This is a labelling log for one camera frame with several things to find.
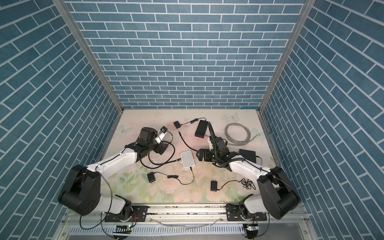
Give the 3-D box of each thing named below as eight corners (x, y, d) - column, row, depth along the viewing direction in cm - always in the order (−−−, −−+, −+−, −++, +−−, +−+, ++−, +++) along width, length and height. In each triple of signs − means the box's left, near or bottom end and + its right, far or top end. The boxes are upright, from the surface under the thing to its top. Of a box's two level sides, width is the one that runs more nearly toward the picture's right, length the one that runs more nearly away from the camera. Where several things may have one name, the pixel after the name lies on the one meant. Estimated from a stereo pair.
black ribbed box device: (194, 136, 107) (194, 134, 105) (199, 121, 116) (200, 119, 114) (203, 138, 105) (204, 136, 104) (208, 123, 115) (208, 121, 113)
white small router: (183, 168, 91) (183, 167, 89) (180, 154, 97) (179, 152, 95) (195, 165, 92) (195, 163, 90) (190, 151, 98) (190, 149, 96)
